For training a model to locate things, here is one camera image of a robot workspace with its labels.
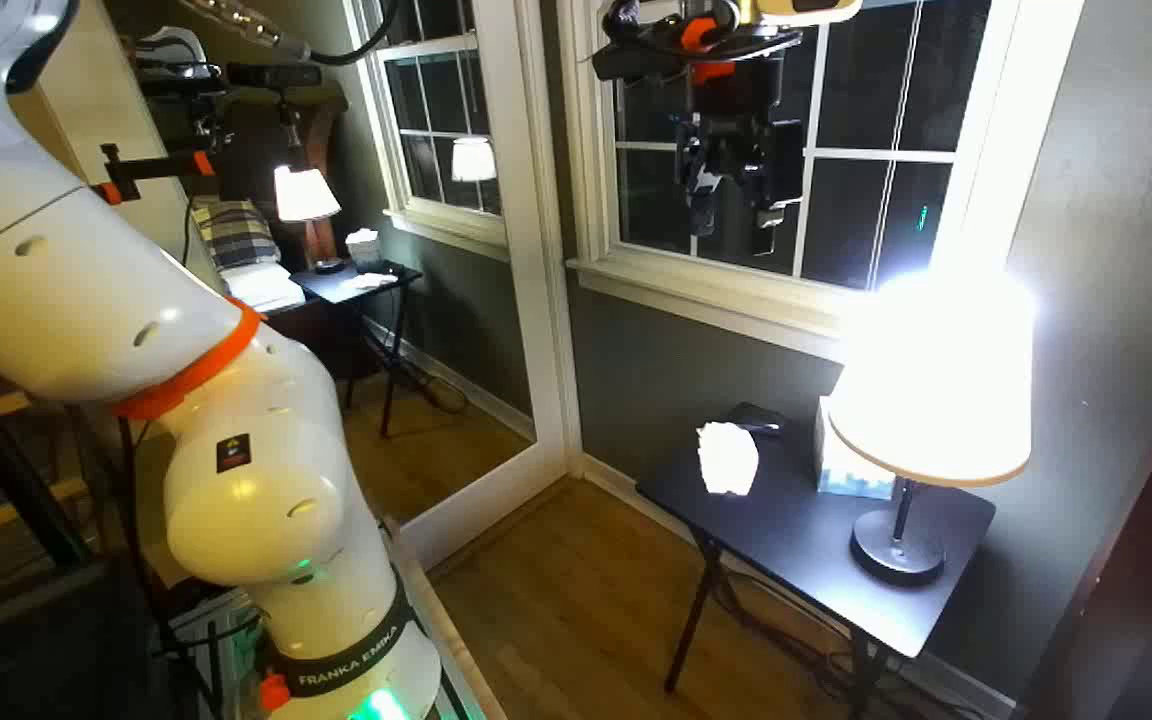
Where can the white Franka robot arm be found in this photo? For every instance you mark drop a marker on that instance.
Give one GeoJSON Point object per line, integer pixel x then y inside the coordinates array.
{"type": "Point", "coordinates": [71, 266]}

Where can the white framed leaning mirror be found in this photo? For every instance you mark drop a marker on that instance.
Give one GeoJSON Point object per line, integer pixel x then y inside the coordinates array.
{"type": "Point", "coordinates": [542, 335]}

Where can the patterned tissue box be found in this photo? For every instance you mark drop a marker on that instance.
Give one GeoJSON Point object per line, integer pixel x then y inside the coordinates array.
{"type": "Point", "coordinates": [841, 472]}

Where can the small black object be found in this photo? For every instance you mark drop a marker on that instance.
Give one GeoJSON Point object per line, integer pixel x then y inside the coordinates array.
{"type": "Point", "coordinates": [760, 424]}

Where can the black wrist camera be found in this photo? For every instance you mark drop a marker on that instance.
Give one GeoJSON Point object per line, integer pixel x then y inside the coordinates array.
{"type": "Point", "coordinates": [640, 53]}

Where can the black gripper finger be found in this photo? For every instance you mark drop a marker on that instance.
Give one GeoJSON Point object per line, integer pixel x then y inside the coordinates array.
{"type": "Point", "coordinates": [709, 230]}
{"type": "Point", "coordinates": [776, 230]}

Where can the dark wooden headboard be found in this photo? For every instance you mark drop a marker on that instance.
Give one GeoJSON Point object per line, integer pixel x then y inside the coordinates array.
{"type": "Point", "coordinates": [1138, 603]}

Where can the black folding side table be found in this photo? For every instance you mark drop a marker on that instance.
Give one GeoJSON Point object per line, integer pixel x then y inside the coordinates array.
{"type": "Point", "coordinates": [790, 533]}

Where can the black tripod with orange clamps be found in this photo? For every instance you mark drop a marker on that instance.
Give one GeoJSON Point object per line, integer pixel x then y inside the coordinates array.
{"type": "Point", "coordinates": [158, 170]}

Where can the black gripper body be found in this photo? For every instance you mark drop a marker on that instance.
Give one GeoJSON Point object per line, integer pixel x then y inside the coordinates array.
{"type": "Point", "coordinates": [741, 134]}

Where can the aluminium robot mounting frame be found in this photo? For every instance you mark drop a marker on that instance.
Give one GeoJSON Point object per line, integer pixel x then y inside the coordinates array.
{"type": "Point", "coordinates": [209, 654]}

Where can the white framed window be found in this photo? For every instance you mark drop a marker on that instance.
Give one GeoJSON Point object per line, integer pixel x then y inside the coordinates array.
{"type": "Point", "coordinates": [1019, 134]}

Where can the white crumpled paper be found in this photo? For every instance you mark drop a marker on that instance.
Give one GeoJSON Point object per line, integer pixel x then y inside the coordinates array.
{"type": "Point", "coordinates": [726, 462]}

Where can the white shade table lamp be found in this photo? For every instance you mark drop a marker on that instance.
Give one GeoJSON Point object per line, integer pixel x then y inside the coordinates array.
{"type": "Point", "coordinates": [936, 384]}

